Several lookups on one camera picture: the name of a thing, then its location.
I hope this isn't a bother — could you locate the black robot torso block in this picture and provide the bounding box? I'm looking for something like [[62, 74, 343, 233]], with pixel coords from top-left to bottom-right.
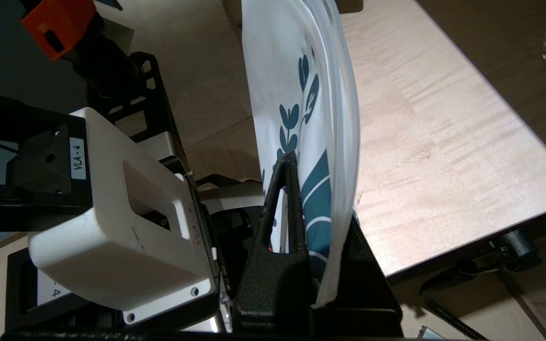
[[0, 89, 94, 233]]

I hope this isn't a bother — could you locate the black perforated robot frame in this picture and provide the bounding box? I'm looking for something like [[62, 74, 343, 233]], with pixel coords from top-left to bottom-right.
[[86, 51, 186, 159]]

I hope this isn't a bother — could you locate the black table knob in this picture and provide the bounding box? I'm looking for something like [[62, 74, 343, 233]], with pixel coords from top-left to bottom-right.
[[489, 229, 543, 274]]

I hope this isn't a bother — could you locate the white blue-patterned plastic pouch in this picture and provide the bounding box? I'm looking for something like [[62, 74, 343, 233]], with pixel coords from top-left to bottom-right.
[[241, 0, 361, 309]]

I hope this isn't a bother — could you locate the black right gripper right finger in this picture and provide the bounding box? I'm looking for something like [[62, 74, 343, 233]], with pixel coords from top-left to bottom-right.
[[330, 215, 402, 312]]

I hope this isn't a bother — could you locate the silver metal chassis block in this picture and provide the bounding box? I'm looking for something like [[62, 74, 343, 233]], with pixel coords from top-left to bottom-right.
[[136, 132, 191, 167]]

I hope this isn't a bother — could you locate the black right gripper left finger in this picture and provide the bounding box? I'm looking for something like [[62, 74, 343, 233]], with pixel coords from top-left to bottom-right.
[[233, 152, 313, 333]]

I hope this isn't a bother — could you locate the black chassis handle bar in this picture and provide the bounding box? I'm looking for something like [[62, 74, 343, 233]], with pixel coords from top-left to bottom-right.
[[195, 173, 265, 190]]

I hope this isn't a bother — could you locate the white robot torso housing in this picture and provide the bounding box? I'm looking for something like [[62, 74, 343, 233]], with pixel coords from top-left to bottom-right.
[[27, 107, 220, 326]]

